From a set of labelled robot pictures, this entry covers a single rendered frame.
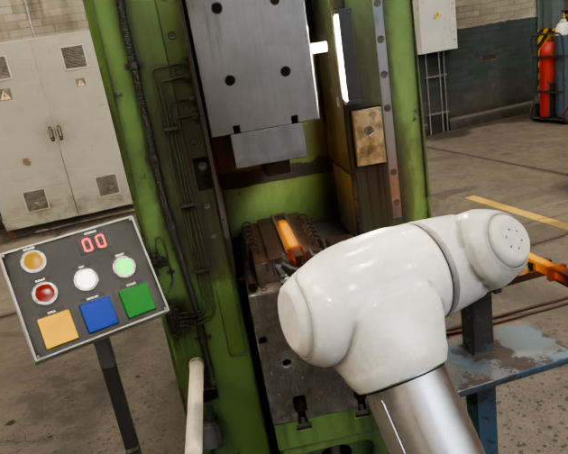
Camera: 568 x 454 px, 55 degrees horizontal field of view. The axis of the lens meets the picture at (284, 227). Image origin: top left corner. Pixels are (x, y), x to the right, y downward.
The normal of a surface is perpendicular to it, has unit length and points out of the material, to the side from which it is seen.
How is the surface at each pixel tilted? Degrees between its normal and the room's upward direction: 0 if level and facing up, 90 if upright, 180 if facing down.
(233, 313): 90
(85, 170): 90
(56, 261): 60
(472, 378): 0
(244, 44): 90
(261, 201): 90
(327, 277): 31
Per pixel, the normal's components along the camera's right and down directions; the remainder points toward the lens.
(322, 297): -0.19, -0.36
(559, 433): -0.15, -0.94
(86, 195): 0.35, 0.24
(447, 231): -0.04, -0.71
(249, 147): 0.13, 0.29
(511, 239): 0.44, -0.29
